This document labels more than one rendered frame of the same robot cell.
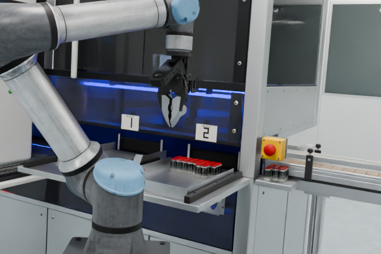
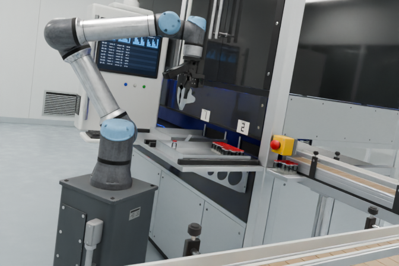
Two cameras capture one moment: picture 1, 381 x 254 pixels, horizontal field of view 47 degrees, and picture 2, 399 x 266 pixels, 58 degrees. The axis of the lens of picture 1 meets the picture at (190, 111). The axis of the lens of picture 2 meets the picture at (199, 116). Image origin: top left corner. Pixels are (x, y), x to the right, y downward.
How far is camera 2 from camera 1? 0.75 m
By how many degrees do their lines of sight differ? 31
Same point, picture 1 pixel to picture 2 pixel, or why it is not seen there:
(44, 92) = (88, 72)
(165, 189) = (174, 154)
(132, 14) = (129, 25)
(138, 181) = (120, 132)
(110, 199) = (103, 140)
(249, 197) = (260, 181)
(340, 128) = not seen: outside the picture
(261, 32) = (283, 48)
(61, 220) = (166, 179)
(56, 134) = (94, 99)
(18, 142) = (146, 120)
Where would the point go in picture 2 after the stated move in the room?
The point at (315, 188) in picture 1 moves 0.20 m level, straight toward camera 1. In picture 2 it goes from (316, 186) to (287, 191)
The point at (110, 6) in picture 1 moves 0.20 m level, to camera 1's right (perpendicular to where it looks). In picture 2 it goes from (114, 20) to (161, 23)
